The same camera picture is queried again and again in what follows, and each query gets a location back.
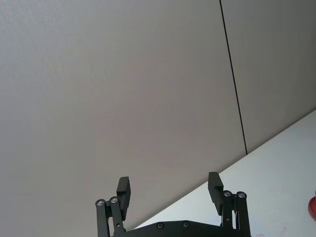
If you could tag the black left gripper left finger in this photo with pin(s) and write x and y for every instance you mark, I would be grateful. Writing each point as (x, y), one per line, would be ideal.
(121, 197)

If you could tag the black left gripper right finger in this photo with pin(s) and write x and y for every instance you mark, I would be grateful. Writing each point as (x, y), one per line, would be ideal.
(215, 195)

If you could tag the pink cup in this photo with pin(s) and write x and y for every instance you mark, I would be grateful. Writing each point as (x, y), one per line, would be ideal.
(312, 206)

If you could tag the pale grey panel wall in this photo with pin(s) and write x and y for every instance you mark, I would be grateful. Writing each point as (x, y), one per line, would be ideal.
(103, 89)

